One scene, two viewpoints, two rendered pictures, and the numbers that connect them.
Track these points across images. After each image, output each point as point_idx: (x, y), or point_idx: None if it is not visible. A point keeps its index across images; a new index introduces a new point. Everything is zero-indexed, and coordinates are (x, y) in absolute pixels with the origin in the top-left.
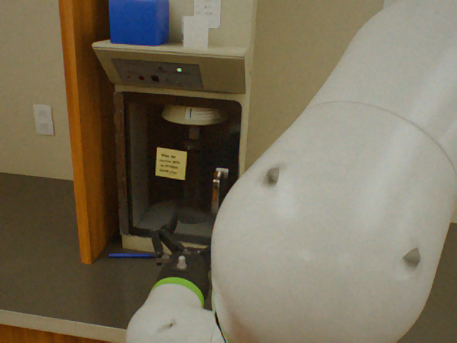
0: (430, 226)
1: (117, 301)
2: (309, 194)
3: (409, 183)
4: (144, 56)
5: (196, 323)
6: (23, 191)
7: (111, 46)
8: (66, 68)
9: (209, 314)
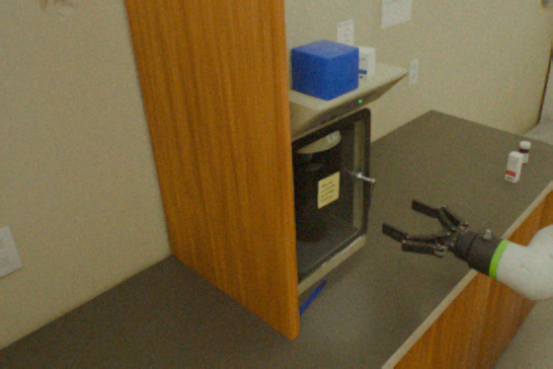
0: None
1: (371, 329)
2: None
3: None
4: (350, 101)
5: (552, 249)
6: (51, 366)
7: (333, 104)
8: (281, 146)
9: (543, 242)
